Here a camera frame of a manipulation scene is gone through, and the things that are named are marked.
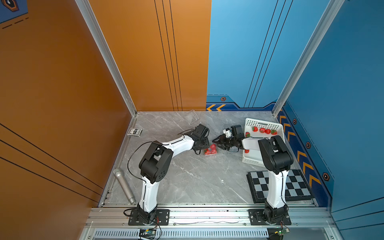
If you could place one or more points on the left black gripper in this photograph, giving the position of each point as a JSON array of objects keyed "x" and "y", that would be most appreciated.
[{"x": 207, "y": 144}]

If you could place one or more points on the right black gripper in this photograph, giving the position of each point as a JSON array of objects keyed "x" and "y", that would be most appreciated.
[{"x": 221, "y": 141}]

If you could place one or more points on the packed strawberry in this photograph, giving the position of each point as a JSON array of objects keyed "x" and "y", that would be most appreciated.
[
  {"x": 210, "y": 152},
  {"x": 213, "y": 146}
]

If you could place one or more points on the clear plastic clamshell container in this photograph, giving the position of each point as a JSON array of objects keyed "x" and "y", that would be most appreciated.
[{"x": 210, "y": 149}]

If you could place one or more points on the white perforated plastic basket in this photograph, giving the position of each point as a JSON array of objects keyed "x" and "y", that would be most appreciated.
[{"x": 254, "y": 146}]

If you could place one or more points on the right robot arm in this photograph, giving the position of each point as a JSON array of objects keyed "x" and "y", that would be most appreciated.
[{"x": 276, "y": 159}]

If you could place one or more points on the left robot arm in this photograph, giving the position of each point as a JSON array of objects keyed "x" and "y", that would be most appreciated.
[{"x": 156, "y": 162}]

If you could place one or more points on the black white checkerboard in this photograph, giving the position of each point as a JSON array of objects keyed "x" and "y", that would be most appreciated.
[{"x": 297, "y": 189}]

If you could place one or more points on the grey metal cylinder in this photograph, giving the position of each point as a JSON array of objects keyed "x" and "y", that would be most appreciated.
[{"x": 119, "y": 175}]

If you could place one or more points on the right green circuit board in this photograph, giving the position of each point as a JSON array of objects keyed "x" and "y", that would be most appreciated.
[{"x": 282, "y": 232}]

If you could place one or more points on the green circuit board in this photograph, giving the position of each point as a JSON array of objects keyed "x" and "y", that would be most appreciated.
[
  {"x": 147, "y": 234},
  {"x": 282, "y": 232}
]

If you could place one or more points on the left green circuit board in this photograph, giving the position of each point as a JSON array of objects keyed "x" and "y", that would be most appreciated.
[{"x": 147, "y": 234}]

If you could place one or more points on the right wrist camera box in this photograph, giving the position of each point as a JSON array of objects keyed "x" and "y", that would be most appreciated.
[{"x": 228, "y": 133}]

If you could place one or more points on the clear clamshell near wall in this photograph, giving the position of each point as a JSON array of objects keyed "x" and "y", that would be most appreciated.
[{"x": 192, "y": 117}]

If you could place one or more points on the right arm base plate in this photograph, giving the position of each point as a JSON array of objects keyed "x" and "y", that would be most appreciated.
[{"x": 261, "y": 217}]

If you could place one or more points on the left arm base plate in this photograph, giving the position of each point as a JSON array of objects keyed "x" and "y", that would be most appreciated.
[{"x": 157, "y": 216}]

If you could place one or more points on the left aluminium corner post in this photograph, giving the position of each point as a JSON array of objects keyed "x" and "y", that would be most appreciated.
[{"x": 101, "y": 42}]

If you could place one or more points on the aluminium corner post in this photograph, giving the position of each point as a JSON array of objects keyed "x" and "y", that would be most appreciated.
[
  {"x": 101, "y": 42},
  {"x": 317, "y": 36}
]

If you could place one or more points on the aluminium front rail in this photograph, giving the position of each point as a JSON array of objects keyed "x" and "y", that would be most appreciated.
[{"x": 214, "y": 216}]

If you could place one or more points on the right aluminium corner post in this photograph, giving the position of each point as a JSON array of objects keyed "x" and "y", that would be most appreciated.
[{"x": 317, "y": 36}]

